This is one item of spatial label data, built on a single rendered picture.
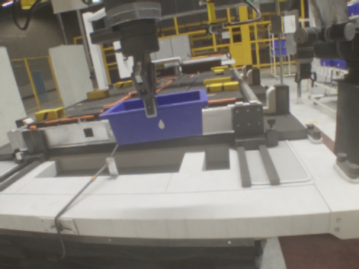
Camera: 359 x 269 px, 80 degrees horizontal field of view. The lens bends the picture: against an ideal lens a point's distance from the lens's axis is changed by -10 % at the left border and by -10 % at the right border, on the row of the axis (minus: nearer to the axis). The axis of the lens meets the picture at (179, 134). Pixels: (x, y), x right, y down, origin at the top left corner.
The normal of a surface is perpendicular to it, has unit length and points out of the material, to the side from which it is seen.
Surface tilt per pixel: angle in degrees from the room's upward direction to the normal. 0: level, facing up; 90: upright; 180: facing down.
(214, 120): 90
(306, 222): 90
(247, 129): 90
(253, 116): 90
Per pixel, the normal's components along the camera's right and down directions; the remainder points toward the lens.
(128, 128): -0.05, 0.42
